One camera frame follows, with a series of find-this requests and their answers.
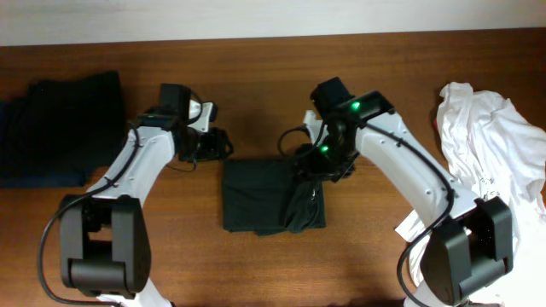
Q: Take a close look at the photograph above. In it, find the dark green Nike t-shirt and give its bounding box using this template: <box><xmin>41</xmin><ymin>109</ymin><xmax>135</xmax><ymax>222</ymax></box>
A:
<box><xmin>222</xmin><ymin>160</ymin><xmax>327</xmax><ymax>236</ymax></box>

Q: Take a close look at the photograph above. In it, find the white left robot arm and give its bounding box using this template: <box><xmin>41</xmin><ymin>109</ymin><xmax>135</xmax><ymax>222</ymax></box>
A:
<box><xmin>54</xmin><ymin>84</ymin><xmax>233</xmax><ymax>306</ymax></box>

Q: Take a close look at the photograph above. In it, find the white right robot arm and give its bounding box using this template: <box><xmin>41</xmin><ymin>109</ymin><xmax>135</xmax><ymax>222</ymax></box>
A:
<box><xmin>294</xmin><ymin>78</ymin><xmax>514</xmax><ymax>306</ymax></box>

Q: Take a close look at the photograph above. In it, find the folded dark navy garment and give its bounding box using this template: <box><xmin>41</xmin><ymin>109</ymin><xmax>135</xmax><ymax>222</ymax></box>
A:
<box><xmin>1</xmin><ymin>71</ymin><xmax>126</xmax><ymax>188</ymax></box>

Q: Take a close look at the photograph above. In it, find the white t-shirt pile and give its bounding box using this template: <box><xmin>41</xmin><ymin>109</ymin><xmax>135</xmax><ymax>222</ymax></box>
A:
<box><xmin>394</xmin><ymin>81</ymin><xmax>546</xmax><ymax>307</ymax></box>

